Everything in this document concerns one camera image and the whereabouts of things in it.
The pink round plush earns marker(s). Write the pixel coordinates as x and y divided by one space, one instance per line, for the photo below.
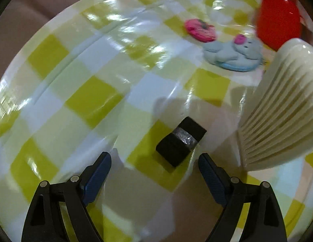
200 30

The green checked plastic tablecloth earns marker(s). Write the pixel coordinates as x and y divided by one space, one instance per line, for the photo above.
96 93

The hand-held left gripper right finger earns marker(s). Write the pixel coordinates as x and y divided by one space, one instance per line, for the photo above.
213 181

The black bundle with silver band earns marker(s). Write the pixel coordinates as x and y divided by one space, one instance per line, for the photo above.
180 142

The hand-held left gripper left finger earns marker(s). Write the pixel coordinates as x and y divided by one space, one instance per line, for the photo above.
97 179

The white slatted plastic basket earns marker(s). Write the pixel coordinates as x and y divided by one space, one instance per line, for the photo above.
280 111

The grey blue plush slipper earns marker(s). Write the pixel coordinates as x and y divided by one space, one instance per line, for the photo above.
229 54

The red plastic thermos jug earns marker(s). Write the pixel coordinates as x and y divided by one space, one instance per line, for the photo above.
277 17

